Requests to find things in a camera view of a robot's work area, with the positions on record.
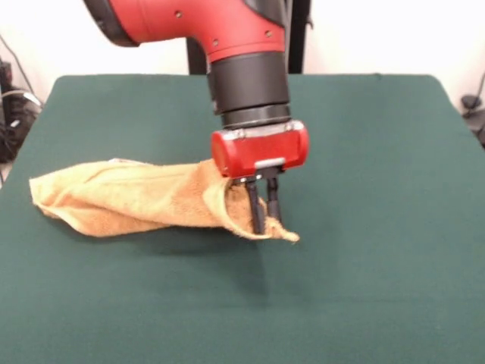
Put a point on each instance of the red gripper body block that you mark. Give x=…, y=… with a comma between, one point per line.
x=261, y=151

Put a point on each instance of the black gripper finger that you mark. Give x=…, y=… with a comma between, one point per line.
x=257, y=208
x=273, y=197

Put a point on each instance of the tan terry towel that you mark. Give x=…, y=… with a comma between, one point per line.
x=132, y=197

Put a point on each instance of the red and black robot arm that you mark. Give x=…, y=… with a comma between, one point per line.
x=227, y=38

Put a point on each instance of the dark green table cloth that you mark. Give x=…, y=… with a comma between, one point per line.
x=303, y=284

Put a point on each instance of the dark stand foot with knob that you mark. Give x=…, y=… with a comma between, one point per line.
x=11, y=129
x=470, y=101

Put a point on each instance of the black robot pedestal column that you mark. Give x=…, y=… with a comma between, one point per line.
x=299, y=45

